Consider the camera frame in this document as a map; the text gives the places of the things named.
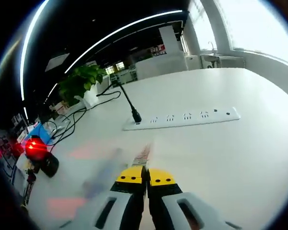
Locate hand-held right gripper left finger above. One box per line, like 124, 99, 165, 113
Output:
59, 165, 147, 230

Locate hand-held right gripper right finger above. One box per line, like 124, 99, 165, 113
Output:
146, 167, 245, 230

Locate white table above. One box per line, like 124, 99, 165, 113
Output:
16, 67, 288, 230

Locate white power strip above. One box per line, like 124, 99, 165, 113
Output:
123, 106, 241, 131

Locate black barcode scanner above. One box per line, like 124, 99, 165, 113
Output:
24, 135, 60, 178

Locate white plant pot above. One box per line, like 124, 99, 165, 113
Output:
74, 82, 104, 107

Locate blue plastic crate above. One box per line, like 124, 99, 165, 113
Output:
26, 122, 56, 146

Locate green potted plant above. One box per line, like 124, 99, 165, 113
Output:
59, 65, 108, 106

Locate white desk partition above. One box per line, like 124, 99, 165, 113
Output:
135, 51, 189, 80

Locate white sink unit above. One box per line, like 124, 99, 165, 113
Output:
200, 40, 245, 69

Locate ceiling air conditioner unit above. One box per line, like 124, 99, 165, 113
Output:
45, 53, 70, 72

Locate straight ceiling light strip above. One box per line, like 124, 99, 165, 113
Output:
64, 9, 183, 74

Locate long curved ceiling light strip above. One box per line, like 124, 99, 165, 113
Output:
20, 0, 51, 103

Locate black plug with cable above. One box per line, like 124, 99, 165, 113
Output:
119, 82, 143, 125

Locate black table cables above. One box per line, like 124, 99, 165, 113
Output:
38, 90, 122, 147

